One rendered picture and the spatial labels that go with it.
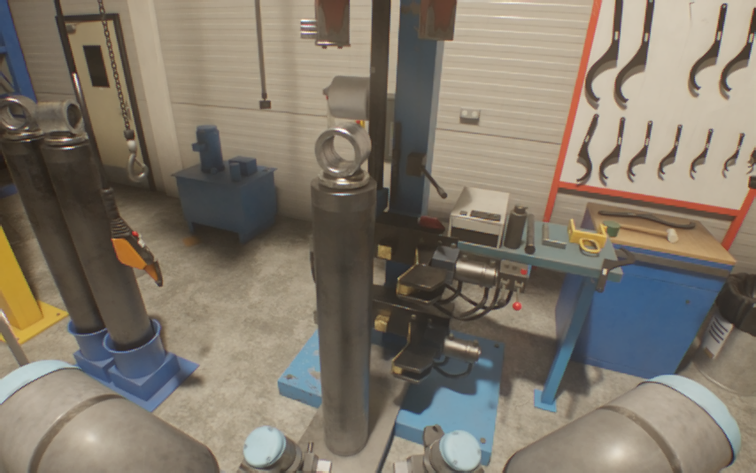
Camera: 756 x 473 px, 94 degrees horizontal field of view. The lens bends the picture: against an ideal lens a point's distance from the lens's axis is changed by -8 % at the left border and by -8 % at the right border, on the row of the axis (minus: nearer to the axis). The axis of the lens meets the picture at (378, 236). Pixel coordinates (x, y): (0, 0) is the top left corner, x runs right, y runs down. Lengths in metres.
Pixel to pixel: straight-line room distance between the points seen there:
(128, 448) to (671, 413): 0.55
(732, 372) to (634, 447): 2.86
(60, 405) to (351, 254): 0.92
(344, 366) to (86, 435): 1.19
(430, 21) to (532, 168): 2.25
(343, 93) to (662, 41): 2.27
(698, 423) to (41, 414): 0.68
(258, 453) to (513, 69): 3.10
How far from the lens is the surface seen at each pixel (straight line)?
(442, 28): 1.53
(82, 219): 2.13
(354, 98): 2.42
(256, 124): 4.38
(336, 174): 1.19
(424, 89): 1.88
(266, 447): 1.00
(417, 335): 2.05
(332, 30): 1.43
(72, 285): 2.58
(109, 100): 5.92
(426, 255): 1.79
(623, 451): 0.47
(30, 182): 2.37
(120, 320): 2.40
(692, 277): 2.72
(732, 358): 3.27
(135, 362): 2.55
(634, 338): 2.91
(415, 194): 2.00
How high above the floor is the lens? 1.90
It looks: 28 degrees down
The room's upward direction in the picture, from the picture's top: 2 degrees clockwise
